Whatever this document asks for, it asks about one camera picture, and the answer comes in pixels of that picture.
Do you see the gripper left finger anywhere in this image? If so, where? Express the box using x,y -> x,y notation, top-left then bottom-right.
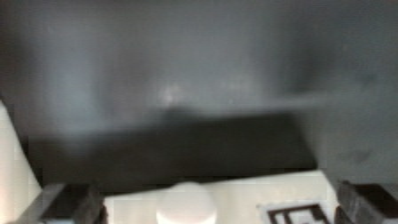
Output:
24,184 -> 107,224

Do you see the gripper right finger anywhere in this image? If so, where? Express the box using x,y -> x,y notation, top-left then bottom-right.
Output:
335,181 -> 398,224

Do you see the white front drawer box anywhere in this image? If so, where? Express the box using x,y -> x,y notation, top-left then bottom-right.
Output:
105,171 -> 338,224

